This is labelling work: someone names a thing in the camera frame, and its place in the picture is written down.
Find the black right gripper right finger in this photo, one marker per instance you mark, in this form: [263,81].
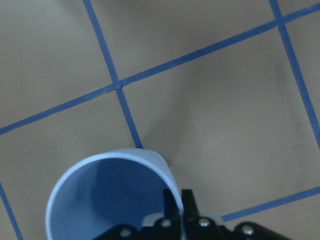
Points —
[190,208]

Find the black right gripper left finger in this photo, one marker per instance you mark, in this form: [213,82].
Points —
[171,210]

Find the light blue cup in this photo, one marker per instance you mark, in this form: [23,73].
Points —
[105,190]

